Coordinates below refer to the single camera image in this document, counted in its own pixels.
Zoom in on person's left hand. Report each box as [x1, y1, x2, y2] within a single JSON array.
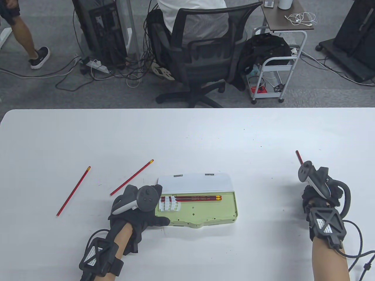
[[108, 184, 171, 255]]

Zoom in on person's right hand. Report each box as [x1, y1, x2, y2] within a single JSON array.
[[302, 186, 344, 224]]

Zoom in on green panda pencil case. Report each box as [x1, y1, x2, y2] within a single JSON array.
[[155, 173, 238, 229]]

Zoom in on person's left forearm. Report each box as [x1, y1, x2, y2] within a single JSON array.
[[113, 225, 132, 262]]

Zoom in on person's right forearm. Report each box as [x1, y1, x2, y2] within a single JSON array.
[[311, 240, 350, 281]]

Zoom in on black white hand controller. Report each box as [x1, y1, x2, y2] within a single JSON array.
[[298, 160, 352, 218], [111, 186, 158, 217]]

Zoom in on small red container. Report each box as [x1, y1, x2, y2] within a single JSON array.
[[249, 77, 268, 94]]

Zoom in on white rolling cart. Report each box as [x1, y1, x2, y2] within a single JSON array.
[[250, 26, 308, 104]]

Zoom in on black bag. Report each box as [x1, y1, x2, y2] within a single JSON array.
[[239, 33, 293, 92]]

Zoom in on white power strip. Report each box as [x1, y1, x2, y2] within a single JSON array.
[[86, 59, 111, 73]]

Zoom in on black mesh office chair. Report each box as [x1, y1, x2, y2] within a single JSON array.
[[149, 1, 263, 108]]

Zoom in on black wheeled stand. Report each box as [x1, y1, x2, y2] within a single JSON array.
[[316, 0, 375, 84]]

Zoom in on brown wooden side table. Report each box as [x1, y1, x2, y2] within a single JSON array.
[[260, 0, 314, 32]]

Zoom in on black computer tower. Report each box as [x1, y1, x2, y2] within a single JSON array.
[[72, 0, 128, 68]]

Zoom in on grey metal desk leg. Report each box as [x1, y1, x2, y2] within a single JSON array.
[[117, 0, 144, 79]]

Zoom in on white table foot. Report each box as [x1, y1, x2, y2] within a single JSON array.
[[0, 28, 12, 49]]

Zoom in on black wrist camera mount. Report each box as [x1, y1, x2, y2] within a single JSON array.
[[79, 238, 125, 278], [306, 206, 347, 250]]

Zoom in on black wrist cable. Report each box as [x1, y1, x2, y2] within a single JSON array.
[[337, 220, 375, 281], [86, 229, 110, 252]]

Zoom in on grey floor cables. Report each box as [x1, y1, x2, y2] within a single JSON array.
[[300, 50, 375, 87]]

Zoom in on tangle of black floor cables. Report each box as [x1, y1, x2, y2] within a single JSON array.
[[55, 32, 164, 92]]

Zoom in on white earphone cable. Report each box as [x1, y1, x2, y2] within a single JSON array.
[[285, 12, 317, 27]]

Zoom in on white floor cable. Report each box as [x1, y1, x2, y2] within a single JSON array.
[[0, 54, 82, 79]]

